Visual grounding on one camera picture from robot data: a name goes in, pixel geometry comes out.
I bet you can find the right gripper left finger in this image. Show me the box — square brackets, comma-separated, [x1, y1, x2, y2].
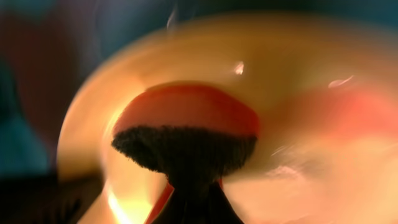
[151, 188, 189, 224]

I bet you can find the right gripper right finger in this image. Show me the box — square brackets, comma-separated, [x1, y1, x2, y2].
[206, 182, 244, 224]

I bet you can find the orange black sponge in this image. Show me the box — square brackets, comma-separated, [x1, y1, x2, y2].
[111, 82, 261, 224]

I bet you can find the yellow-green plate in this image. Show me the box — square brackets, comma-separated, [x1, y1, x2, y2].
[57, 14, 397, 223]

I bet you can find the teal plastic tray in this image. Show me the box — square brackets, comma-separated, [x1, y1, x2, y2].
[1, 0, 397, 177]

